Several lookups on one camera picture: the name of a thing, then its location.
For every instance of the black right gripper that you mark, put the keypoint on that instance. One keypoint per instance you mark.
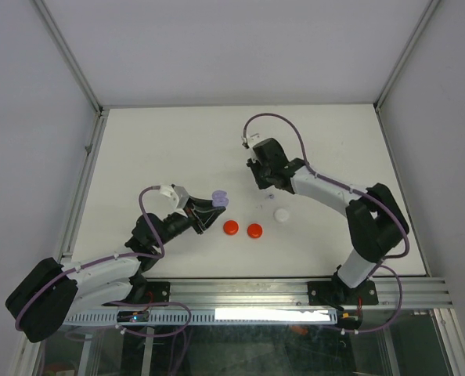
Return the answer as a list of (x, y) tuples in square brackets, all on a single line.
[(253, 165)]

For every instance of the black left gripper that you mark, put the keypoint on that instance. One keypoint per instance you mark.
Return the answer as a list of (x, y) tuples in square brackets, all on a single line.
[(204, 211)]

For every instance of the purple earbud case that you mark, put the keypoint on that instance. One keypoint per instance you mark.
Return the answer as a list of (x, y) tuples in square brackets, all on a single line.
[(219, 199)]

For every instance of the orange earbud case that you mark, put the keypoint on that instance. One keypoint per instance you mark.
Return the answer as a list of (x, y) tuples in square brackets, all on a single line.
[(254, 230), (230, 227)]

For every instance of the white earbud case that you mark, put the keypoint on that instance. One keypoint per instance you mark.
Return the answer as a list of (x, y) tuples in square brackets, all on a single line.
[(281, 215)]

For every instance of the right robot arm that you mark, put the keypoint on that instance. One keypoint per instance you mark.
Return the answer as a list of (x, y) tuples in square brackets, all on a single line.
[(375, 221)]

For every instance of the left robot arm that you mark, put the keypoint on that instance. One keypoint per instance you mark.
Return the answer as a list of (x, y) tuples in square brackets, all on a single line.
[(55, 291)]

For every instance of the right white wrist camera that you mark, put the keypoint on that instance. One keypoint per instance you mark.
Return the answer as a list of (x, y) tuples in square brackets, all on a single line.
[(249, 142)]

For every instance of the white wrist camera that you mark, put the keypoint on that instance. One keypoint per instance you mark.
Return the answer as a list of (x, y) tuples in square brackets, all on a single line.
[(177, 195), (249, 142)]

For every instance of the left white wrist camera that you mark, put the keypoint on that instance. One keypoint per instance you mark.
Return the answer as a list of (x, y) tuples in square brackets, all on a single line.
[(177, 195)]

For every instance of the aluminium mounting rail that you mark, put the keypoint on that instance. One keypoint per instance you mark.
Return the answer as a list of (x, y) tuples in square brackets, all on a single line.
[(291, 293)]

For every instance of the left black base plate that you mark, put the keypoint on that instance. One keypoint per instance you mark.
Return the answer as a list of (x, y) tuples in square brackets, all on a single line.
[(146, 292)]

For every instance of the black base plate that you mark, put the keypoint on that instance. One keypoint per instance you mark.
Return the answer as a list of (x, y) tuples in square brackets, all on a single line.
[(330, 293), (146, 292)]

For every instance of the white slotted cable duct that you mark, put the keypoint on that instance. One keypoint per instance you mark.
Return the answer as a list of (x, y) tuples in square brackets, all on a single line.
[(219, 316)]

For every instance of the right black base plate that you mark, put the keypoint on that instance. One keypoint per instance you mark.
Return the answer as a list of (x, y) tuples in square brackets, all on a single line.
[(330, 293)]

